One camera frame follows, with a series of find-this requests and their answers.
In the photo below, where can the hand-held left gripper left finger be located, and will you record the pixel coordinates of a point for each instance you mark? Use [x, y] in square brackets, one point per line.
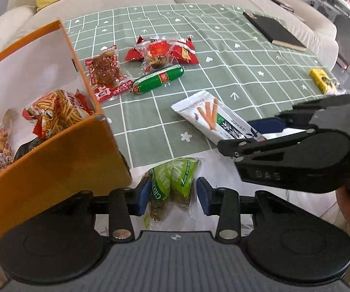
[143, 196]

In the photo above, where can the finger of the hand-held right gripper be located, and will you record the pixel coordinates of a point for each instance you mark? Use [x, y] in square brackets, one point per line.
[238, 146]
[266, 125]

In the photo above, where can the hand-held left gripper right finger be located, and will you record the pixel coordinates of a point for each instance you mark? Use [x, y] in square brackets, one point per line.
[203, 196]

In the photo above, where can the green pea packet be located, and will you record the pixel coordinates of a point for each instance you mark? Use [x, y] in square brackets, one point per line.
[175, 176]

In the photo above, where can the white stick snack packet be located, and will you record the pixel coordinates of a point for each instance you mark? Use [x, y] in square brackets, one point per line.
[205, 112]

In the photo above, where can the orange cardboard box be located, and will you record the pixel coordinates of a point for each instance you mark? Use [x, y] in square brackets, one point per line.
[56, 170]

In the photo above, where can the green sausage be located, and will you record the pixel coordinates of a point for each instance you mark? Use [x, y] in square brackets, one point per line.
[158, 79]

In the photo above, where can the red snack packet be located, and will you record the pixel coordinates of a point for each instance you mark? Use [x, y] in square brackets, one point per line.
[187, 53]

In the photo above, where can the clear packet with red label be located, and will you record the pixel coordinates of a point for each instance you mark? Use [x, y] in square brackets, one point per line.
[158, 54]

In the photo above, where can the fried sticks snack packet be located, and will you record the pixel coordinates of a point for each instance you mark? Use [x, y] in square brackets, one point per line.
[56, 109]

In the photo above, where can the dark green packet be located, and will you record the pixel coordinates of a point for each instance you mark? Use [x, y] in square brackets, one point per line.
[25, 150]

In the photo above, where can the red braised meat packet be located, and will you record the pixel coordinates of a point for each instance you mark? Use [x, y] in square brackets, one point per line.
[104, 70]

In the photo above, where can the green grid tablecloth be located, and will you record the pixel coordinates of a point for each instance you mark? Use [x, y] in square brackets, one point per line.
[254, 76]

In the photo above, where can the small yellow box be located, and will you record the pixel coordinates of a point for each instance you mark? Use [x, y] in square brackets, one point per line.
[319, 77]

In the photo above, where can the black notebook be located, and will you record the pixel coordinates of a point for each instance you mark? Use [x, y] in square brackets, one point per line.
[275, 30]

